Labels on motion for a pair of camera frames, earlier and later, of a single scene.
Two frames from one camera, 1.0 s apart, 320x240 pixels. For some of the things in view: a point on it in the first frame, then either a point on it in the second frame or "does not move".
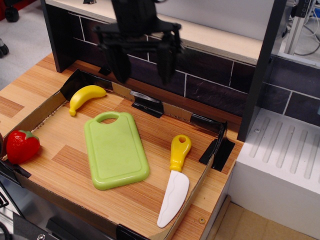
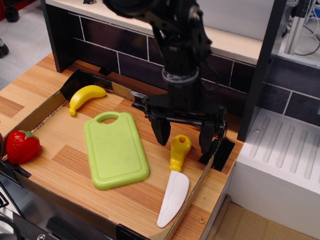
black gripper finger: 120,61 to 162,128
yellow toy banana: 83,94 does not move
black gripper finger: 166,57 to 206,133
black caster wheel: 4,49 does not move
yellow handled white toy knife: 178,185 does not move
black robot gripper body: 138,26 to 187,100
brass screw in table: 202,220 does not move
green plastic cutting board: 116,154 does not move
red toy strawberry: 22,145 does not move
